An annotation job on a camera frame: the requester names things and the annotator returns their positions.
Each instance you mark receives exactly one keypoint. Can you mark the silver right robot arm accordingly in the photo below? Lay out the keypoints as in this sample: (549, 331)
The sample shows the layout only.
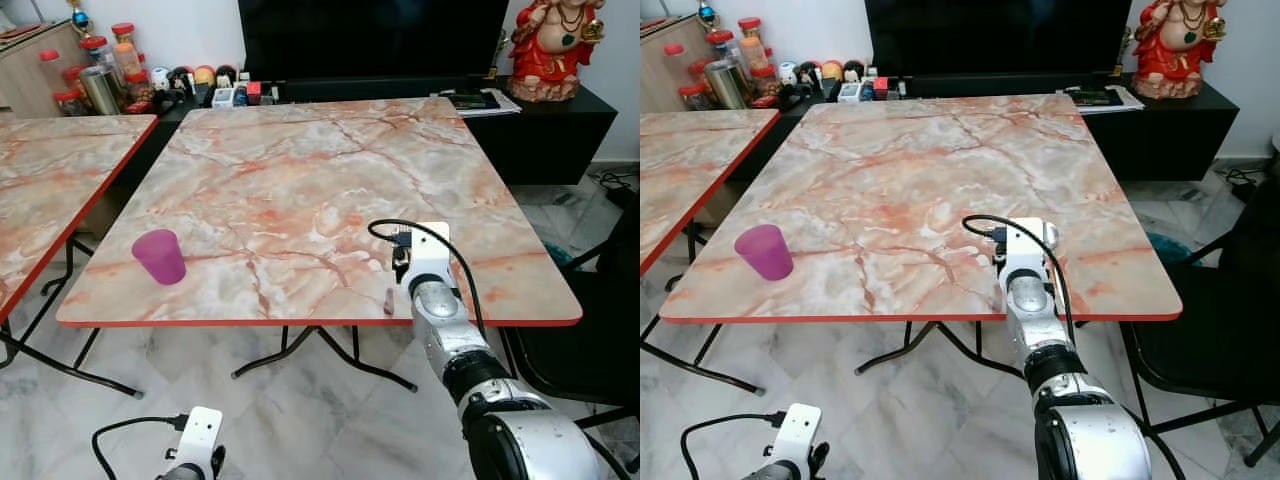
(450, 335)
(1040, 330)

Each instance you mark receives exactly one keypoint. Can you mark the teal round object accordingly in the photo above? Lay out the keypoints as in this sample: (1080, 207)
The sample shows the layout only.
(561, 256)
(1168, 250)

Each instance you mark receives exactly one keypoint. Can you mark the stack of papers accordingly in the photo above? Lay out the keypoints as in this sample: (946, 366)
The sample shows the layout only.
(1105, 98)
(480, 100)

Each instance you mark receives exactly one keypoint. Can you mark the small red box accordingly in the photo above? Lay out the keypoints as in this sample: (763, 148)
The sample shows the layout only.
(880, 88)
(254, 93)

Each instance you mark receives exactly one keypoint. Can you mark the black chair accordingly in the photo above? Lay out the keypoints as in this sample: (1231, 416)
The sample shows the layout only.
(1220, 320)
(590, 340)

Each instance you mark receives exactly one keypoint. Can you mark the purple plastic cup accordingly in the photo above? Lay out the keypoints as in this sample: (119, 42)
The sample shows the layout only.
(160, 258)
(765, 254)

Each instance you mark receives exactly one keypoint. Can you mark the black flat television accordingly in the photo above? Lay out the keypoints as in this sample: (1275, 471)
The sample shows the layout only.
(370, 38)
(1000, 35)

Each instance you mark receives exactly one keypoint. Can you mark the small white box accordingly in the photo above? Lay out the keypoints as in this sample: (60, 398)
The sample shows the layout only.
(850, 92)
(223, 97)

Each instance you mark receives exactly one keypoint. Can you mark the small yellow round figurine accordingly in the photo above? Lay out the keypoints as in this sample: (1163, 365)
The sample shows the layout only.
(205, 75)
(832, 70)

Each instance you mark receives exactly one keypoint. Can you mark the red and gold statue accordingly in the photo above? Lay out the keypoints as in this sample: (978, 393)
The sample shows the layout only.
(1178, 50)
(548, 55)

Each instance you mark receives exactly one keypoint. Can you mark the small black figurine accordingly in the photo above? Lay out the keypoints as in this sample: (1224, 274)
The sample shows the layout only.
(808, 75)
(181, 80)

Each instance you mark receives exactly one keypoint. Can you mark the small white figurine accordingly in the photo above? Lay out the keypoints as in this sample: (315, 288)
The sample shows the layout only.
(787, 73)
(161, 78)

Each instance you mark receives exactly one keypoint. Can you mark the red-lidded plastic jar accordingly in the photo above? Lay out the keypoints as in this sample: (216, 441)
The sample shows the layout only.
(68, 102)
(694, 97)
(139, 90)
(720, 47)
(95, 52)
(767, 83)
(675, 63)
(50, 70)

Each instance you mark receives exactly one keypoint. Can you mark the light wooden cabinet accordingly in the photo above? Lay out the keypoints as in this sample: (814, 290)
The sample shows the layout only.
(665, 75)
(30, 75)

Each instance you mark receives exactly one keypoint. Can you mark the tall orange red-lidded jar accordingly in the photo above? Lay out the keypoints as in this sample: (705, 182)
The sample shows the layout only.
(751, 45)
(125, 50)

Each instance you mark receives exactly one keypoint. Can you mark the blue and gold ornament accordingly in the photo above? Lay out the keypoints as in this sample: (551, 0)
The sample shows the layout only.
(80, 18)
(708, 13)

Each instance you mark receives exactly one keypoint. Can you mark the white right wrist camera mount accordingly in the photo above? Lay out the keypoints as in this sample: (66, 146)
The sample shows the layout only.
(1025, 245)
(428, 252)

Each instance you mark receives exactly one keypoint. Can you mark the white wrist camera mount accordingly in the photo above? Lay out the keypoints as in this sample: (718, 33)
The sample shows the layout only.
(1025, 245)
(202, 435)
(428, 252)
(800, 432)

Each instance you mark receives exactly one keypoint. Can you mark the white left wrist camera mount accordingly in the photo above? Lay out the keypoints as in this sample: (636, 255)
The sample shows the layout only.
(202, 435)
(800, 432)

